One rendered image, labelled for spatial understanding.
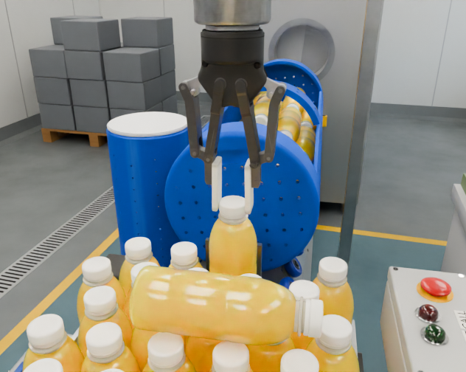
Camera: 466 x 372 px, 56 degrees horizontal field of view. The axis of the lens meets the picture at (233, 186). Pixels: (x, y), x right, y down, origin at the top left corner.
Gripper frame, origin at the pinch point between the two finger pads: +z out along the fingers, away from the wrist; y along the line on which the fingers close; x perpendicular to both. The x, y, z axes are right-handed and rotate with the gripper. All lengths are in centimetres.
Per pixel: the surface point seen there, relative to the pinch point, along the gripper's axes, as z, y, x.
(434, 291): 9.8, -26.4, 5.4
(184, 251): 10.6, 7.0, 0.9
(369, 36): -5, -31, -158
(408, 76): 73, -118, -515
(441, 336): 10.0, -25.4, 13.2
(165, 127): 17, 38, -80
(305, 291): 10.6, -10.7, 7.2
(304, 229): 14.8, -9.8, -16.0
